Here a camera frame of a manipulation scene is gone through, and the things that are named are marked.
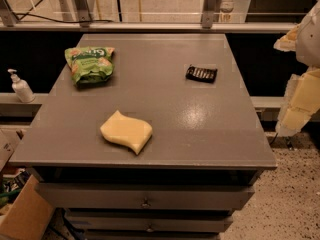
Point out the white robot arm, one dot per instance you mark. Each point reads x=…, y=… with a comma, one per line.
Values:
x=308, y=39

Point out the brown cardboard box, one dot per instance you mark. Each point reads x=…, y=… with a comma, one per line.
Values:
x=29, y=215

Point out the black rxbar chocolate bar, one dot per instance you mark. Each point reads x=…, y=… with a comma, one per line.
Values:
x=201, y=74

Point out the white pump lotion bottle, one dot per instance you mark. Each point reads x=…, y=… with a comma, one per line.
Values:
x=21, y=87

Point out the yellow wavy sponge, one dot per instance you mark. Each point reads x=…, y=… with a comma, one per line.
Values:
x=126, y=131

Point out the green snack chip bag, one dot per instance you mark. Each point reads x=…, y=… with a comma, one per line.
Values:
x=90, y=65

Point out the metal railing frame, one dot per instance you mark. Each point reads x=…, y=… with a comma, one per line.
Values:
x=208, y=16

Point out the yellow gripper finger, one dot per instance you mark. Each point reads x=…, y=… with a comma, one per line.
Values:
x=287, y=42
x=301, y=102

